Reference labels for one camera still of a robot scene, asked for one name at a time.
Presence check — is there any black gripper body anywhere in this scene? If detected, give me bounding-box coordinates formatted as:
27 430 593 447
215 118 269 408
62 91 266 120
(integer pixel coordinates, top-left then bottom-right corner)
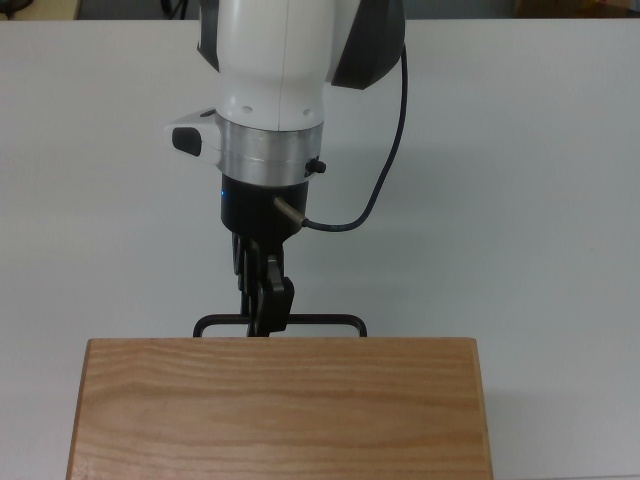
219 174 311 250

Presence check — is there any black metal drawer handle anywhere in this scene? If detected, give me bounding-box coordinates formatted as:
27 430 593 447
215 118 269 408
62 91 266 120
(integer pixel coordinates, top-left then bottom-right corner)
192 313 369 340

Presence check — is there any wooden cabinet box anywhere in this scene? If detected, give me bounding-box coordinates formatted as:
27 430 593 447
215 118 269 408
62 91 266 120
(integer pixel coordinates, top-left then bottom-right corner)
65 337 494 480

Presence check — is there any beige desk panel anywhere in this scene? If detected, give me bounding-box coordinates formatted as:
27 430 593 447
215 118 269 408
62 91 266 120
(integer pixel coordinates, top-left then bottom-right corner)
0 0 81 22

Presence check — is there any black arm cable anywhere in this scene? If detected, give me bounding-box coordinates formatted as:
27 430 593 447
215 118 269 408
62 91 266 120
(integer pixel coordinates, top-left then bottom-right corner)
273 43 410 235

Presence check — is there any looped black background cable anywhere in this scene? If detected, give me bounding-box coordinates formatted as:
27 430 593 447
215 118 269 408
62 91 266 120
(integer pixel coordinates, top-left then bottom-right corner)
158 0 190 20

